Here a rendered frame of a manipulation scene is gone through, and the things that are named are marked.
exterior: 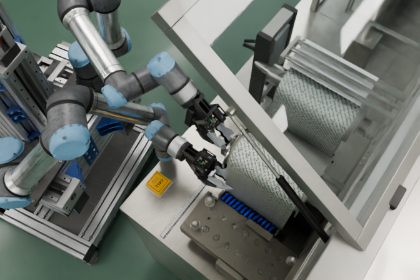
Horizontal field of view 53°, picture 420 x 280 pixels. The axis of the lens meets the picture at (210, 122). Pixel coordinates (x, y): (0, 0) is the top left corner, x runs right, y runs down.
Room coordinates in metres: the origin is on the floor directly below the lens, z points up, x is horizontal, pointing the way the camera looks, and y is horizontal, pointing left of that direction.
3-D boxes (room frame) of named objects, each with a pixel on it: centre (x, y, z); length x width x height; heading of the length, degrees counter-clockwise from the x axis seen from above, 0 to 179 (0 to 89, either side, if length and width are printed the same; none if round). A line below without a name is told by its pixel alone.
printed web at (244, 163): (0.58, -0.26, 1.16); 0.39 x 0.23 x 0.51; 143
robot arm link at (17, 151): (0.65, 0.75, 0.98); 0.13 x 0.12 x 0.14; 15
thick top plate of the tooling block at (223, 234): (0.31, -0.11, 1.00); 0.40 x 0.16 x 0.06; 53
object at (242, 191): (0.43, -0.15, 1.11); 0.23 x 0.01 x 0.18; 53
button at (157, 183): (0.57, 0.20, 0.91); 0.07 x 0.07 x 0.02; 53
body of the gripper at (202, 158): (0.57, 0.04, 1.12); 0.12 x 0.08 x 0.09; 53
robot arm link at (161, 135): (0.67, 0.17, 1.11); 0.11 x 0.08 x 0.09; 53
